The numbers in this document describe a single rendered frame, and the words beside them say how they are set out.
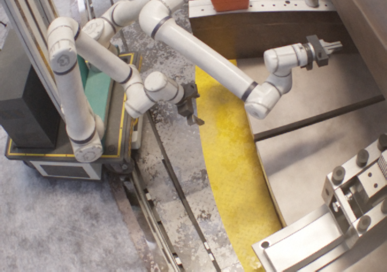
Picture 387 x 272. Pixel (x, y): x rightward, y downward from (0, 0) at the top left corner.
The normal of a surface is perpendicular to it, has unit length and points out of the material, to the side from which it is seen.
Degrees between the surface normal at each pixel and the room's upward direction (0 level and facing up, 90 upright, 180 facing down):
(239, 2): 97
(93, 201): 0
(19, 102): 90
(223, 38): 90
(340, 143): 0
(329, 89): 0
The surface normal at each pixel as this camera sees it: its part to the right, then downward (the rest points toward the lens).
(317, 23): 0.04, 0.84
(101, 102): -0.15, -0.53
